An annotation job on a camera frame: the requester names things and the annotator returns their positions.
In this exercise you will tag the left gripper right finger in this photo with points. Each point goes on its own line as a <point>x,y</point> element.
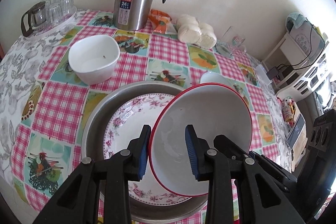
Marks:
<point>222,166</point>

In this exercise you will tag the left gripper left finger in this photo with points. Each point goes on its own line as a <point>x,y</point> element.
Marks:
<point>77,199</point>

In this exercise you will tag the red-rimmed strawberry bowl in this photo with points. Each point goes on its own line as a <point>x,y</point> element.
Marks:
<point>213,109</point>

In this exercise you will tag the light blue bowl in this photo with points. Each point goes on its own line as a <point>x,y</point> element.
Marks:
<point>211,77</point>

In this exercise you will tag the checkered picture tablecloth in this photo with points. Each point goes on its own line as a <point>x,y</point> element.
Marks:
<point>47,147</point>

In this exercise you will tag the stainless steel round pan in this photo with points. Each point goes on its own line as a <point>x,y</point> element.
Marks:
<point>190,211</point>

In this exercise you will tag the colourful snack packet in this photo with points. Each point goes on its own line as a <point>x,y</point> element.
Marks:
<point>288,108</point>

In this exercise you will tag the pink floral plate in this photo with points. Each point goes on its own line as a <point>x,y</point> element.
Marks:
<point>126,124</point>

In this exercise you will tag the white side shelf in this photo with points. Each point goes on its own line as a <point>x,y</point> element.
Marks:
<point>298,75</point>

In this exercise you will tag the white power strip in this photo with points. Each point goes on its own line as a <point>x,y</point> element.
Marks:
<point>262,76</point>

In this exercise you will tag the black power adapter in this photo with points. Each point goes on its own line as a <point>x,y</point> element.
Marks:
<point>272,73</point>

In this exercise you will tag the white square bowl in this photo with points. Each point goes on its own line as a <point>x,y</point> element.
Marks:
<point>94,58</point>

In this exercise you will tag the grey floral tablecloth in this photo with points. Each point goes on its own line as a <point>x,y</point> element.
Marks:
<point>20,69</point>

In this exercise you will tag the grey printed bag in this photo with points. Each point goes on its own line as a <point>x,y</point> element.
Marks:
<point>308,39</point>

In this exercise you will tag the clear glass mug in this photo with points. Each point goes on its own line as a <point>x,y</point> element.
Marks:
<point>231,44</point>

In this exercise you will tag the teal cloth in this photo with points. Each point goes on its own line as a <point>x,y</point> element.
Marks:
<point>294,20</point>

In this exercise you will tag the white round tray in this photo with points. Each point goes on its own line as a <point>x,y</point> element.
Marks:
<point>67,19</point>

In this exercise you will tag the bag of steamed buns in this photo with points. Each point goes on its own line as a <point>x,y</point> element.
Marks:
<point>191,31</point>

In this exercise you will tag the orange snack packet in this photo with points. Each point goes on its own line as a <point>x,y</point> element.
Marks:
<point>160,21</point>

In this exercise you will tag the glass teapot black handle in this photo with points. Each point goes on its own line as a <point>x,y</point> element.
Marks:
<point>34,20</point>

